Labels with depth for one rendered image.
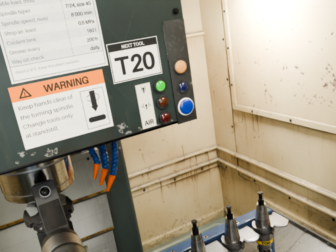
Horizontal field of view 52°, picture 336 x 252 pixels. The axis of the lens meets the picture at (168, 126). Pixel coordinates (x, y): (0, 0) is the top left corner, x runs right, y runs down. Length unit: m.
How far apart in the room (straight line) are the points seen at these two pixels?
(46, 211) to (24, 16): 0.36
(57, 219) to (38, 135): 0.19
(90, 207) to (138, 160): 0.53
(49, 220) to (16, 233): 0.66
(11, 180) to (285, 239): 1.26
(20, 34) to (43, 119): 0.14
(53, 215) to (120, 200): 0.77
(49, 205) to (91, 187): 0.64
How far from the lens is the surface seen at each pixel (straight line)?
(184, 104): 0.69
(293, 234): 1.73
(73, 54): 0.61
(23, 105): 0.61
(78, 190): 1.35
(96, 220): 1.43
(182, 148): 1.94
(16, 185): 0.79
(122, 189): 1.46
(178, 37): 0.68
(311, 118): 1.45
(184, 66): 0.68
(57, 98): 0.61
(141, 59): 0.65
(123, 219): 1.51
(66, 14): 0.61
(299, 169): 1.59
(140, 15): 0.65
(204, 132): 1.99
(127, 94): 0.64
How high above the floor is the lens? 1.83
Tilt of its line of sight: 17 degrees down
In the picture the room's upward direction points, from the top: 9 degrees counter-clockwise
